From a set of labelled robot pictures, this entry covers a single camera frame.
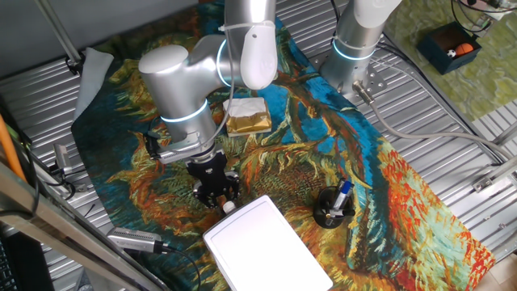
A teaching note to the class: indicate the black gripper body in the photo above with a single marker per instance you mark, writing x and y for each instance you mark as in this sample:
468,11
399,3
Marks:
212,171

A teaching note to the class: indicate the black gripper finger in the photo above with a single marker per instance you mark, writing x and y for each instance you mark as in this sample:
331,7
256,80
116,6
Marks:
235,186
204,198

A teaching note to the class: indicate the slim silver robot arm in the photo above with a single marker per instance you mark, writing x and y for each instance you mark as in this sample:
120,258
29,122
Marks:
494,8

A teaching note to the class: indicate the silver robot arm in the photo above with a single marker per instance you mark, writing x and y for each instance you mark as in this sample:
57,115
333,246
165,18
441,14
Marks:
182,85

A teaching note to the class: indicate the white screw knob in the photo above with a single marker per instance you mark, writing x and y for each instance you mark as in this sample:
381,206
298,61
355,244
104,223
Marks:
229,207

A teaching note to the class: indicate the gold tissue pack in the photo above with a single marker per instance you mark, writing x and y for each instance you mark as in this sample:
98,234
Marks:
247,119

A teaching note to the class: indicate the white plastic lidded box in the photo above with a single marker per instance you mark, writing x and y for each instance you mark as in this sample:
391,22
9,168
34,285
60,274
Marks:
266,246

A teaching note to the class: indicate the sunflower painting tablecloth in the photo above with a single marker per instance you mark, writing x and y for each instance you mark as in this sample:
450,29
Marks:
303,153

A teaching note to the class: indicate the black mesh pen holder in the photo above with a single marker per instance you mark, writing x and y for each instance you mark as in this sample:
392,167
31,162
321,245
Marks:
325,210

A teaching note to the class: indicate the blue capped white marker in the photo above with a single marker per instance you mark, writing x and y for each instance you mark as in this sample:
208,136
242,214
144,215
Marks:
343,194

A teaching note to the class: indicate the black marker pen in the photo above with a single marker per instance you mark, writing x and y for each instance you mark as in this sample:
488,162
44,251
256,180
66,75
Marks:
341,212

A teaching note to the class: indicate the black monitor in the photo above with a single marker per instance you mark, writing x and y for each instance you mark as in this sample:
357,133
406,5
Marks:
28,262

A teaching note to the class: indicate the metal pole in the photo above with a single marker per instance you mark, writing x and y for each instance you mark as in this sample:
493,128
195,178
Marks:
60,32

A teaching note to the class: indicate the black toy box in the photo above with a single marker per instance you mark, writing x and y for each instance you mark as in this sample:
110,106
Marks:
434,60

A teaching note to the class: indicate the small soccer ball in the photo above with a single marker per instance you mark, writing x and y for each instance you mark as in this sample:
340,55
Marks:
451,53

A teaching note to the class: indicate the orange ball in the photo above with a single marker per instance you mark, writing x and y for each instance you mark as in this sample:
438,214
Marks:
464,49

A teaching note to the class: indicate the green marbled tablecloth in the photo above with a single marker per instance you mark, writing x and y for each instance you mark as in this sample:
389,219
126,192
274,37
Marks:
484,89

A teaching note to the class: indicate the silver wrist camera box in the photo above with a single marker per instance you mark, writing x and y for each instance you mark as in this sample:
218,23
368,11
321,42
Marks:
177,153

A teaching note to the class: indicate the grey camera with plug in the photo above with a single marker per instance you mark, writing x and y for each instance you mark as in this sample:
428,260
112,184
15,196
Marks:
133,239

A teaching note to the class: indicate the aluminium frame beam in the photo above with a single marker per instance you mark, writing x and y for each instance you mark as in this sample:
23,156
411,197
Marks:
60,218

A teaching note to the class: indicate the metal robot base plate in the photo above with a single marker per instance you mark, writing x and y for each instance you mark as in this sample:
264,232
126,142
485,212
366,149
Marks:
375,81

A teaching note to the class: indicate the aluminium corner bracket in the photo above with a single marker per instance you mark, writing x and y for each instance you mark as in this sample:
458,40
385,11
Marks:
494,174

